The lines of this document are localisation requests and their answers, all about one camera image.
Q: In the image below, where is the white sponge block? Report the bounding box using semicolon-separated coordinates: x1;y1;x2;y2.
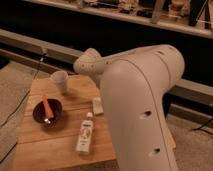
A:
92;97;103;115

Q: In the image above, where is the black cable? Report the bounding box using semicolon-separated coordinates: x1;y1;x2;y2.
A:
0;50;48;128

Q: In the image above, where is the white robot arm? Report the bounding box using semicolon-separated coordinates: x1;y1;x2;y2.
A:
74;45;185;171

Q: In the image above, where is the white plastic bottle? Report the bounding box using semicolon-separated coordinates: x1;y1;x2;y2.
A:
76;112;94;155

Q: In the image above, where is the orange handled utensil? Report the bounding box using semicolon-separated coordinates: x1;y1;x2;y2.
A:
42;95;54;124

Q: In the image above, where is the wooden board table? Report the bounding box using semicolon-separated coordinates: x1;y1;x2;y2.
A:
11;74;177;171

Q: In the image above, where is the dark red bowl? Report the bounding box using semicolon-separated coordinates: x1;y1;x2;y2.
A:
32;99;62;125

